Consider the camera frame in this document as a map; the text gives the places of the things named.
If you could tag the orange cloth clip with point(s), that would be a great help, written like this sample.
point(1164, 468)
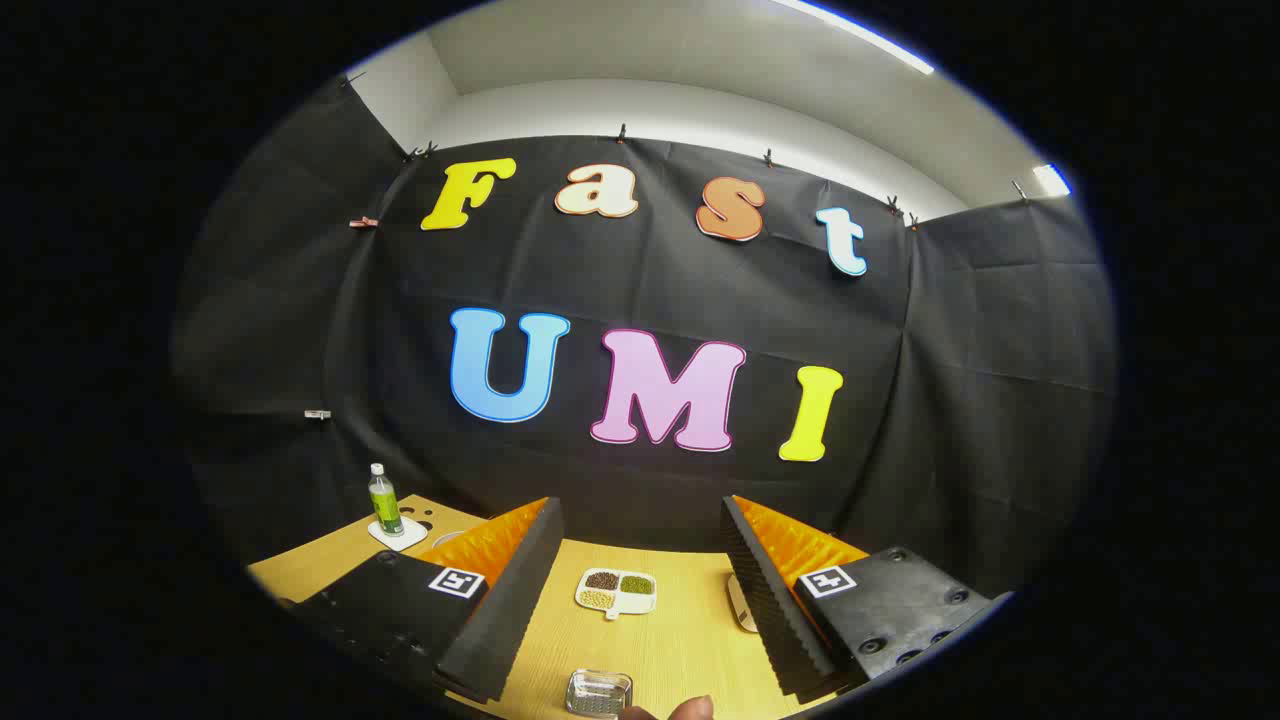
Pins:
point(363, 222)

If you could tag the white divided bean tray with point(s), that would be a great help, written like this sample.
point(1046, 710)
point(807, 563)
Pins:
point(600, 600)

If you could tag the beige flat device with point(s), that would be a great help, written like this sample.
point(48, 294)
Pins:
point(742, 605)

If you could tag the white square coaster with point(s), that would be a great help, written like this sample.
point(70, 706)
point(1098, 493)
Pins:
point(405, 538)

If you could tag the black backdrop cloth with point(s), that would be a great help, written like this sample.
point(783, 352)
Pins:
point(620, 270)

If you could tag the ceiling light panel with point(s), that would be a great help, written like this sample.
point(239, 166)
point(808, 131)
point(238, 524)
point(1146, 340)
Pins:
point(1050, 180)

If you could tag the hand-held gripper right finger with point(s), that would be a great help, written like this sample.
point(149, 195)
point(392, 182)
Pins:
point(765, 610)

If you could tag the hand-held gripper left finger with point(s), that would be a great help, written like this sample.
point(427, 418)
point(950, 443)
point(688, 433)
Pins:
point(515, 610)

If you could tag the green drink bottle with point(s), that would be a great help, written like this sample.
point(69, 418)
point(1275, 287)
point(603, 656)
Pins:
point(384, 505)

